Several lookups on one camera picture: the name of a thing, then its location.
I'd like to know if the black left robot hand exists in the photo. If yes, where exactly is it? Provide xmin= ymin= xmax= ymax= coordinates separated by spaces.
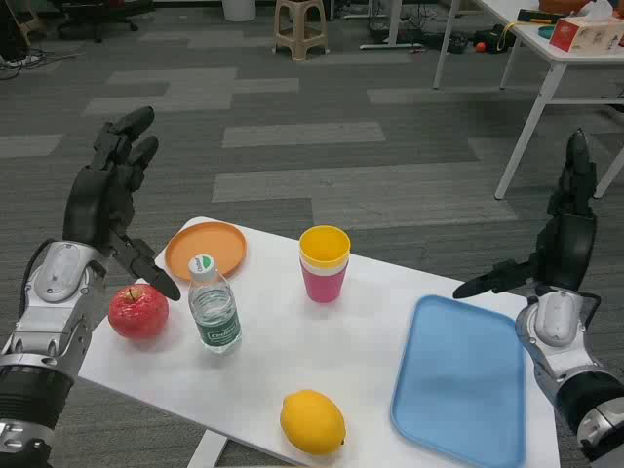
xmin=61 ymin=105 xmax=182 ymax=301

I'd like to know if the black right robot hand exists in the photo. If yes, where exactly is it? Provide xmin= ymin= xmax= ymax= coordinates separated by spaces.
xmin=451 ymin=128 xmax=600 ymax=299

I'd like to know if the yellow lemon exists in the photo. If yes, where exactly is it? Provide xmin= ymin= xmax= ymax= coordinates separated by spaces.
xmin=279 ymin=389 xmax=347 ymax=456

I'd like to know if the orange plastic plate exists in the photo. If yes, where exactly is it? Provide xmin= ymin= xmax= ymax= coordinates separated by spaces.
xmin=164 ymin=221 xmax=248 ymax=283

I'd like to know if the red apple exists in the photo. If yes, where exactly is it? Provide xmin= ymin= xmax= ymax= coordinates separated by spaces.
xmin=107 ymin=285 xmax=171 ymax=341

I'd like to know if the white power strip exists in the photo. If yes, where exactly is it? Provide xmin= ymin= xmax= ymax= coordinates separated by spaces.
xmin=0 ymin=53 xmax=40 ymax=69

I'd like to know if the clear plastic water bottle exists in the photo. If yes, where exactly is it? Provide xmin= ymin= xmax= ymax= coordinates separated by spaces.
xmin=187 ymin=253 xmax=244 ymax=356

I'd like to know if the blue plastic tray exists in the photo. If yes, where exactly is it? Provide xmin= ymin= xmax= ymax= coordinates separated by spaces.
xmin=389 ymin=294 xmax=528 ymax=468

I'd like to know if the black office chair base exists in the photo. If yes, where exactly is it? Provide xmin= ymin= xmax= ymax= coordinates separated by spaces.
xmin=58 ymin=0 xmax=140 ymax=44

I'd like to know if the white office table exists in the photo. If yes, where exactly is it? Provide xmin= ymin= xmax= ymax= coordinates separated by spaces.
xmin=432 ymin=0 xmax=624 ymax=200

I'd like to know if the red tissue box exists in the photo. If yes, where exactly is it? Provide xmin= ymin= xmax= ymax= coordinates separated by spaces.
xmin=549 ymin=18 xmax=619 ymax=54

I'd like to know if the yellow black tool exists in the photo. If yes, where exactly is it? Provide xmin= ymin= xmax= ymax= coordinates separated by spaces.
xmin=516 ymin=8 xmax=562 ymax=25

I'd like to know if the white plastic cup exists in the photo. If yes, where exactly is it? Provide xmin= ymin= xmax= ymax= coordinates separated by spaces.
xmin=299 ymin=260 xmax=350 ymax=274

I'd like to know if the yellow plastic cup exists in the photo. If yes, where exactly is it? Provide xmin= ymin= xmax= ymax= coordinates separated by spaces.
xmin=298 ymin=225 xmax=352 ymax=268

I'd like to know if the orange bowl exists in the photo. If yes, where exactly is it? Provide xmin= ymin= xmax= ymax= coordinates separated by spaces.
xmin=538 ymin=0 xmax=594 ymax=16

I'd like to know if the white waste bin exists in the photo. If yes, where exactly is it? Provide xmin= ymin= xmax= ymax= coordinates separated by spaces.
xmin=222 ymin=0 xmax=257 ymax=23

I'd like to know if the pink plastic cup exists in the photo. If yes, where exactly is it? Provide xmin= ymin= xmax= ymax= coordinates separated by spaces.
xmin=300 ymin=265 xmax=350 ymax=304

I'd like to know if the beige plastic stool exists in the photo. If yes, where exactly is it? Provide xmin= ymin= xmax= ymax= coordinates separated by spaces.
xmin=272 ymin=0 xmax=329 ymax=62

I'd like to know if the white desk leg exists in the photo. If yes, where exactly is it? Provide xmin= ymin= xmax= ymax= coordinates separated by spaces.
xmin=359 ymin=0 xmax=425 ymax=51

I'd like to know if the yellow cable loop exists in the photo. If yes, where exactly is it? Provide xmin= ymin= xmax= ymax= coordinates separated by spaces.
xmin=491 ymin=21 xmax=518 ymax=55

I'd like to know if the white table leg frame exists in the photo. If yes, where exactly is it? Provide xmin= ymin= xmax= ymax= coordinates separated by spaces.
xmin=187 ymin=428 xmax=230 ymax=468

